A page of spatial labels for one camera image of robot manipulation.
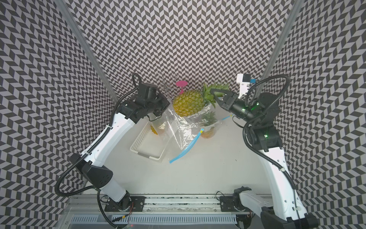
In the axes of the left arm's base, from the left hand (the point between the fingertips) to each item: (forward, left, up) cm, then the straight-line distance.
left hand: (171, 103), depth 73 cm
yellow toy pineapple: (-9, +10, -12) cm, 18 cm away
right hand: (-12, -17, +16) cm, 27 cm away
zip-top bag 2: (-1, -27, -15) cm, 31 cm away
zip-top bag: (-13, -4, -7) cm, 15 cm away
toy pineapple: (-2, -20, -14) cm, 25 cm away
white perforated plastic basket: (-6, +18, -32) cm, 37 cm away
